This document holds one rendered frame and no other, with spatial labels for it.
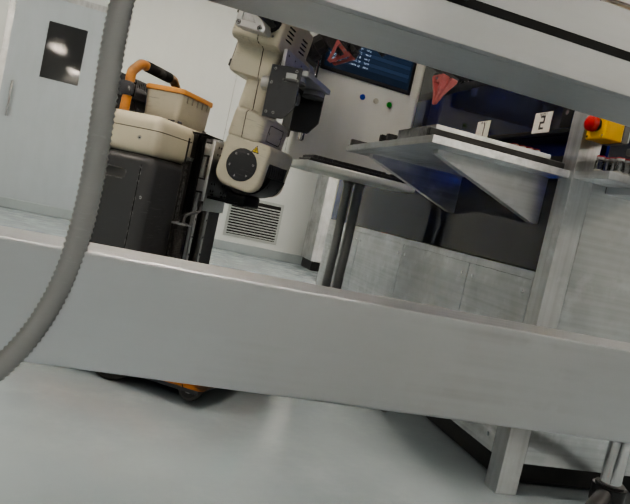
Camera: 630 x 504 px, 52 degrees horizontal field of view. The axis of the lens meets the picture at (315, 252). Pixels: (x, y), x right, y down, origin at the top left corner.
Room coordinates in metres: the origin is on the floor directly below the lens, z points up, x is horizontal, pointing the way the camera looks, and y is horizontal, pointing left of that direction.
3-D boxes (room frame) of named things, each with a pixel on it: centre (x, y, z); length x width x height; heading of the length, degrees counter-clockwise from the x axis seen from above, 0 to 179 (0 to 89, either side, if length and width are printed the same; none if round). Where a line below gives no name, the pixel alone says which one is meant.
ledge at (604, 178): (1.66, -0.70, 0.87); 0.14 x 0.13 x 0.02; 106
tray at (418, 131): (1.84, -0.36, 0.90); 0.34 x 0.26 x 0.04; 105
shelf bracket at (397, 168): (2.25, -0.28, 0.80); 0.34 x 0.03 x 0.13; 106
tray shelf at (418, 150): (2.01, -0.36, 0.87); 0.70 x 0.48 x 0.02; 16
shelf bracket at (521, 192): (1.77, -0.42, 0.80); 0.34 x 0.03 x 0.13; 106
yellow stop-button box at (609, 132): (1.66, -0.65, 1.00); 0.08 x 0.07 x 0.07; 106
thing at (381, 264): (2.83, -0.81, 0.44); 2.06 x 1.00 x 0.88; 16
